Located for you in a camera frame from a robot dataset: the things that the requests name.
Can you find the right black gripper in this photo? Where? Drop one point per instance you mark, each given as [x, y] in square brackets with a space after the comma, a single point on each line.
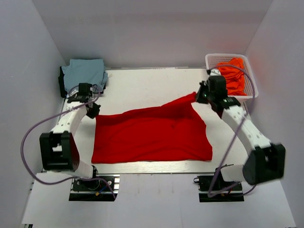
[204, 85]

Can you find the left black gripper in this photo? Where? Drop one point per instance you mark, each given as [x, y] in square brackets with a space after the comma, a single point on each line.
[95, 111]

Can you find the red t shirt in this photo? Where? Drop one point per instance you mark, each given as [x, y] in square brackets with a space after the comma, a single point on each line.
[170, 132]

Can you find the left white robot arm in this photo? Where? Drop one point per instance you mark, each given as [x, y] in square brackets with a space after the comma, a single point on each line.
[59, 152]

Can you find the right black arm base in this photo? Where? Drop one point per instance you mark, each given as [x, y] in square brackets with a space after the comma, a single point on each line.
[234, 194]

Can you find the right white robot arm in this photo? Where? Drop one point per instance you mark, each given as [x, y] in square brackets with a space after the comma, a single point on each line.
[265, 161]

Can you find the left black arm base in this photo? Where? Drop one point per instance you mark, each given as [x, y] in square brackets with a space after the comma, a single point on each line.
[96, 190]

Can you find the orange t shirt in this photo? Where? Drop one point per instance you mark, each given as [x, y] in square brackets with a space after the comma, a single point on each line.
[235, 81]

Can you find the white plastic basket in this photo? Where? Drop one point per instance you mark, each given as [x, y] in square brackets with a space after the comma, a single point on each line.
[251, 90]

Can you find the folded light blue t shirt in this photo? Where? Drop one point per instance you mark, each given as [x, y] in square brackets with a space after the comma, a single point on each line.
[92, 62]

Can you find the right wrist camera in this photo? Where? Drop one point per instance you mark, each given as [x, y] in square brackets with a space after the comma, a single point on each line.
[229, 101]

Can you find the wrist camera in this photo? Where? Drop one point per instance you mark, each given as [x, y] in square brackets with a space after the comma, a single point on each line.
[229, 101]
[80, 93]

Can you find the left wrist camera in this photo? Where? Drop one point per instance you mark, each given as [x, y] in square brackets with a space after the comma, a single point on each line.
[80, 93]

